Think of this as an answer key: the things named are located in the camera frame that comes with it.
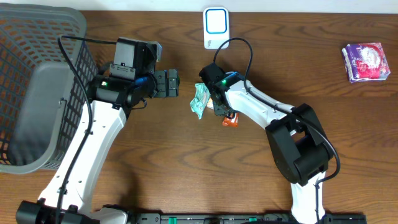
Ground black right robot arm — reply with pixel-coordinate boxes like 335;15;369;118
201;72;334;223

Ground orange snack bar wrapper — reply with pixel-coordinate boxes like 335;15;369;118
222;113;239;128

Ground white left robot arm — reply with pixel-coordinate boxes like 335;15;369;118
16;69;180;224

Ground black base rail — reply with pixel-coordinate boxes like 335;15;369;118
127;213;368;224

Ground small orange tissue pack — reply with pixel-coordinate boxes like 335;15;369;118
206;98;214;110

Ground pink purple floral pad pack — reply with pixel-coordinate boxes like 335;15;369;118
341;42;391;83

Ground teal snack packet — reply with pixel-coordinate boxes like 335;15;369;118
190;83;210;119

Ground grey plastic shopping basket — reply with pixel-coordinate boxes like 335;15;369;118
1;3;97;174

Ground white barcode scanner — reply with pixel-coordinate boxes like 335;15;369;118
203;7;230;50

